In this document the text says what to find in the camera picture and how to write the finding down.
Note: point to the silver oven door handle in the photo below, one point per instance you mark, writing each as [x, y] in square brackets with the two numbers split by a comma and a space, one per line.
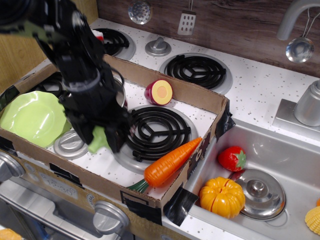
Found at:
[41, 209]

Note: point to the grey right oven knob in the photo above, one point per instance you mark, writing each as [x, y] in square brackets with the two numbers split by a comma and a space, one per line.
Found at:
[109, 219]

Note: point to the grey oven knob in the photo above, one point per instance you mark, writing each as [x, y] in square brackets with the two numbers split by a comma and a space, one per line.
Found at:
[9, 167]
[109, 219]

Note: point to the red halved toy apple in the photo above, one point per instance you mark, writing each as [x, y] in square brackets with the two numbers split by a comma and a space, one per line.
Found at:
[99, 35]

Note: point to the yellow toy corn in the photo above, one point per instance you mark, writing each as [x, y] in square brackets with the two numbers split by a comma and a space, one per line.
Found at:
[312, 220]

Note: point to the cardboard fence box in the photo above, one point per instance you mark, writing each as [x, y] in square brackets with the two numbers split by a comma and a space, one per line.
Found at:
[170, 198]

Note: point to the grey front stove knob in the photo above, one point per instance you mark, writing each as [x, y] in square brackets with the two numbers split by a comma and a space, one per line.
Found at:
[70, 146]

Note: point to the hanging metal ladle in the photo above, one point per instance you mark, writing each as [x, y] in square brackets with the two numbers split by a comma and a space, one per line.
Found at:
[301, 49]

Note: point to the back right black burner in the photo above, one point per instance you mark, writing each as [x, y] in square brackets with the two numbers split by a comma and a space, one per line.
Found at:
[201, 70]

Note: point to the hanging metal spatula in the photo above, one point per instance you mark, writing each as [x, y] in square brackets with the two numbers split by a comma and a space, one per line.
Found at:
[187, 21]

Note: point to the black burner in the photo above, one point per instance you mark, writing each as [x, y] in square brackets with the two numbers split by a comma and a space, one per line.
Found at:
[113, 41]
[158, 131]
[201, 70]
[52, 84]

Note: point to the orange toy carrot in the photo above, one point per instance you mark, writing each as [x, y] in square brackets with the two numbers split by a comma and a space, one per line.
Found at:
[161, 170]

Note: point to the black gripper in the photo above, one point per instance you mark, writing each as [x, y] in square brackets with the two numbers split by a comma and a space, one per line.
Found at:
[93, 101]

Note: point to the grey left oven knob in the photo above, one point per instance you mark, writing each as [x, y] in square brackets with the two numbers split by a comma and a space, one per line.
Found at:
[9, 167]

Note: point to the back left black burner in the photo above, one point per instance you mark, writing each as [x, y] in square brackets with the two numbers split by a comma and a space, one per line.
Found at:
[113, 41]

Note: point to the hanging metal skimmer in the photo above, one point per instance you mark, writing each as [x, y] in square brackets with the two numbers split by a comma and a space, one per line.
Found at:
[140, 11]

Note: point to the purple halved toy fruit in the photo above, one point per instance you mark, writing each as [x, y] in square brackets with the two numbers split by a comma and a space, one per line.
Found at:
[159, 92]

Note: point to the yellow toy at corner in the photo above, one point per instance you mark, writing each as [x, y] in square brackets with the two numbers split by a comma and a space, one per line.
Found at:
[8, 234]

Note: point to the grey stove knob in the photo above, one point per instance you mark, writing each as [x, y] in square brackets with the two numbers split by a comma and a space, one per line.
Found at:
[158, 48]
[70, 146]

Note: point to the green toy broccoli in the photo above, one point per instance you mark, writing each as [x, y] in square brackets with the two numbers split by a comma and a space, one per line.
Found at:
[99, 140]

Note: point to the light green plastic plate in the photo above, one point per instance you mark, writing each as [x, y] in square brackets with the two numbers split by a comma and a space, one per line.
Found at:
[37, 117]

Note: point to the stainless steel pot lid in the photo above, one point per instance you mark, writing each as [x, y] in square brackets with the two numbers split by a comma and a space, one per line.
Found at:
[265, 197]

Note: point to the front left black burner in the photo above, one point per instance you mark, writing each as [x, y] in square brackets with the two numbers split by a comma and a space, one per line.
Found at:
[52, 84]

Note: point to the grey back stove knob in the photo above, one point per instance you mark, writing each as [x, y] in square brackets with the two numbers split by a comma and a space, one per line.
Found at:
[158, 48]

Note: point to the red toy strawberry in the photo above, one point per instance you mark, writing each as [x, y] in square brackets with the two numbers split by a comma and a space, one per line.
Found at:
[233, 158]

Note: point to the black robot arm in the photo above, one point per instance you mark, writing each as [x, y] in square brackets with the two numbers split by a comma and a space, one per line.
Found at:
[65, 37]

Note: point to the front right black burner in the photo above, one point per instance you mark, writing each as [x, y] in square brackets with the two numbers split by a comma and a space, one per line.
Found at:
[158, 131]

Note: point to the orange toy pumpkin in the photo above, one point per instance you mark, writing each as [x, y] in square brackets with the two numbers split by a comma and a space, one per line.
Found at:
[222, 196]

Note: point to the silver toy sink basin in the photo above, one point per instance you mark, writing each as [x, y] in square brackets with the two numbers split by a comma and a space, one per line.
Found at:
[294, 163]

